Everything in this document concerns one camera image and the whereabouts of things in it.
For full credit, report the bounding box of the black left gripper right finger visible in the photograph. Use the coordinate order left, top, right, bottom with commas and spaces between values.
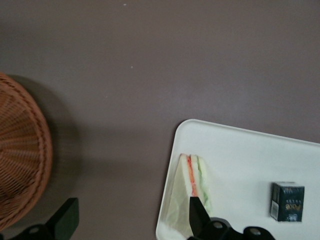
188, 196, 276, 240

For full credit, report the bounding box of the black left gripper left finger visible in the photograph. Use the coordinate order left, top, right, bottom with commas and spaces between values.
0, 197, 80, 240

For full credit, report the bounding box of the beige plastic tray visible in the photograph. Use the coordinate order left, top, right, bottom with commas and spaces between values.
154, 118, 320, 240

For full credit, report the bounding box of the triangle sandwich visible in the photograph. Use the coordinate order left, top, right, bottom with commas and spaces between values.
160, 152, 214, 237

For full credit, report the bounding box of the small black card box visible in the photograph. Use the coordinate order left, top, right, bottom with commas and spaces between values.
269, 181, 306, 223

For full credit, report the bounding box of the round brown wicker basket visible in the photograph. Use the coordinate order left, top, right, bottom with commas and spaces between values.
0, 72, 54, 229

